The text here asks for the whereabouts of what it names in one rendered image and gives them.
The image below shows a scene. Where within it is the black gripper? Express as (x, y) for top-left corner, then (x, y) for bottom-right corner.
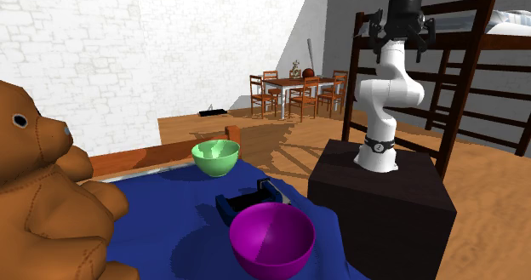
(368, 0), (437, 65)

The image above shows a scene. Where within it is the dark wooden bunk bed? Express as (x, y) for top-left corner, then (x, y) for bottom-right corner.
(340, 0), (531, 180)

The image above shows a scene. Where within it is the wooden chair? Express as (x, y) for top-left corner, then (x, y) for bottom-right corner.
(248, 74), (278, 120)
(332, 70), (350, 106)
(262, 70), (284, 106)
(317, 74), (347, 118)
(288, 76), (321, 123)

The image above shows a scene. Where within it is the grey baseball bat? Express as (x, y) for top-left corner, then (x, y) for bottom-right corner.
(306, 38), (316, 71)

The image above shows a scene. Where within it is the wooden dining table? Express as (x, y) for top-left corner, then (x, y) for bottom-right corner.
(259, 59), (346, 121)

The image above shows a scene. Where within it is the dark robot stand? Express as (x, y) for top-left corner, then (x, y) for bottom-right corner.
(307, 139), (458, 280)

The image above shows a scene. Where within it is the black flat floor device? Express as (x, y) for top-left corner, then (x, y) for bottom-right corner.
(197, 103), (229, 118)

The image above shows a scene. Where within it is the green bowl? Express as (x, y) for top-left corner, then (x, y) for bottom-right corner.
(191, 139), (241, 178)

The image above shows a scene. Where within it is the dark blue black tool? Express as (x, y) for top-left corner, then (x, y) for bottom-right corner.
(214, 177), (294, 227)

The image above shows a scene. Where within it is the purple bowl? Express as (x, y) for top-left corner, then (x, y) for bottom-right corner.
(228, 202), (317, 280)

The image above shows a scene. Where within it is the wooden bed with blue cover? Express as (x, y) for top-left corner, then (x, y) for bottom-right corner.
(78, 124), (371, 280)

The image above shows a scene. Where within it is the brown teddy bear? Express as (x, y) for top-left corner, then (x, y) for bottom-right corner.
(0, 79), (140, 280)

